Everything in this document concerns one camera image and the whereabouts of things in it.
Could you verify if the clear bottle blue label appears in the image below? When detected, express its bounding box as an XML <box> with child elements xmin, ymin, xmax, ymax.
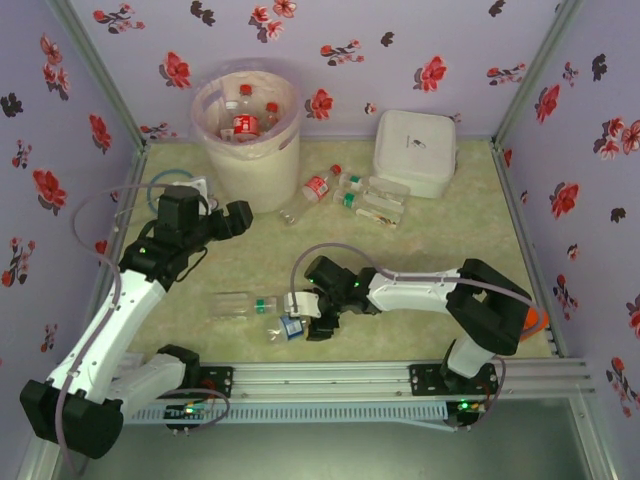
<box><xmin>267</xmin><ymin>312</ymin><xmax>307</xmax><ymax>346</ymax></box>

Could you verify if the white plastic bin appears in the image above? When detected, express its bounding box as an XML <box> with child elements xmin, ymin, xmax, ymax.
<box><xmin>202</xmin><ymin>99</ymin><xmax>301</xmax><ymax>214</ymax></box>

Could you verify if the clear bottle green label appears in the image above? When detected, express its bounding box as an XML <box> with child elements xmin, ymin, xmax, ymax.
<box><xmin>209</xmin><ymin>291</ymin><xmax>280</xmax><ymax>321</ymax></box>
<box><xmin>337</xmin><ymin>172</ymin><xmax>412</xmax><ymax>197</ymax></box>
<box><xmin>332</xmin><ymin>189</ymin><xmax>405</xmax><ymax>230</ymax></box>

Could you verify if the clear bottle red label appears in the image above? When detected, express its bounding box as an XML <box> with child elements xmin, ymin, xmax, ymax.
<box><xmin>232</xmin><ymin>83</ymin><xmax>261</xmax><ymax>139</ymax></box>
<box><xmin>279</xmin><ymin>163</ymin><xmax>343</xmax><ymax>225</ymax></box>
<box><xmin>259</xmin><ymin>101</ymin><xmax>281</xmax><ymax>131</ymax></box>

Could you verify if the clear ribbed bottle white cap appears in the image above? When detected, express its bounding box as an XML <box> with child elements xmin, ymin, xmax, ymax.
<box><xmin>219</xmin><ymin>99</ymin><xmax>241</xmax><ymax>141</ymax></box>

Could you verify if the blue stethoscope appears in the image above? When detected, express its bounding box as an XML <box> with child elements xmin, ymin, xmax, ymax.
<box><xmin>148</xmin><ymin>167</ymin><xmax>195</xmax><ymax>190</ymax></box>

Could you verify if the white lidded plastic box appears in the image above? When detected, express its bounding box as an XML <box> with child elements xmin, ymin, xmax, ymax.
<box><xmin>372</xmin><ymin>109</ymin><xmax>459</xmax><ymax>199</ymax></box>

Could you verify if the orange plastic bottle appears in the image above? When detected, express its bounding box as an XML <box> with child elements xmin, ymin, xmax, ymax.
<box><xmin>519</xmin><ymin>305</ymin><xmax>550</xmax><ymax>344</ymax></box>

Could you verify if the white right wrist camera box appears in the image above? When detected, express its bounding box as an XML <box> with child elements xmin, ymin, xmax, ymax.
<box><xmin>283</xmin><ymin>291</ymin><xmax>320</xmax><ymax>317</ymax></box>

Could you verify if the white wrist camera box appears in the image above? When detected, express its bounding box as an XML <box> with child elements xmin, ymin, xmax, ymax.
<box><xmin>172</xmin><ymin>174</ymin><xmax>215</xmax><ymax>205</ymax></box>
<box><xmin>283</xmin><ymin>291</ymin><xmax>320</xmax><ymax>317</ymax></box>

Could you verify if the lilac right arm cable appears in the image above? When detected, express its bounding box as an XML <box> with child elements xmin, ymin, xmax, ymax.
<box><xmin>289</xmin><ymin>243</ymin><xmax>550</xmax><ymax>431</ymax></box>

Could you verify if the lilac arm cable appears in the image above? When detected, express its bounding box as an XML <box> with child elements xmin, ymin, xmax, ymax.
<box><xmin>289</xmin><ymin>243</ymin><xmax>550</xmax><ymax>431</ymax></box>
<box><xmin>53</xmin><ymin>182</ymin><xmax>231</xmax><ymax>476</ymax></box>

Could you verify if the aluminium mounting rail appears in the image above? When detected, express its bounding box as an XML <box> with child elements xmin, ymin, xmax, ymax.
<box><xmin>114</xmin><ymin>360</ymin><xmax>597</xmax><ymax>402</ymax></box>

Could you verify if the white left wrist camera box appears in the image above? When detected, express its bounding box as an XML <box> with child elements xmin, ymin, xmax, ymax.
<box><xmin>172</xmin><ymin>174</ymin><xmax>215</xmax><ymax>205</ymax></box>

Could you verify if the aluminium table side rail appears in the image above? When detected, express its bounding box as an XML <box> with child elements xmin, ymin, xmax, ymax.
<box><xmin>107</xmin><ymin>144</ymin><xmax>151</xmax><ymax>261</ymax></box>
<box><xmin>491</xmin><ymin>141</ymin><xmax>569</xmax><ymax>359</ymax></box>

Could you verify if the lilac left arm cable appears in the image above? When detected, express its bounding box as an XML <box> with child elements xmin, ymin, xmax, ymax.
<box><xmin>53</xmin><ymin>182</ymin><xmax>231</xmax><ymax>476</ymax></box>

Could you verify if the white slotted cable duct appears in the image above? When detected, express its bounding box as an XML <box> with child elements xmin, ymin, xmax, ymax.
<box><xmin>122</xmin><ymin>402</ymin><xmax>449</xmax><ymax>427</ymax></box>

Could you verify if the aluminium frame post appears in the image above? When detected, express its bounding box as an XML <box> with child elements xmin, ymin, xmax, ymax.
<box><xmin>491</xmin><ymin>0</ymin><xmax>585</xmax><ymax>147</ymax></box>
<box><xmin>47</xmin><ymin>0</ymin><xmax>150</xmax><ymax>147</ymax></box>

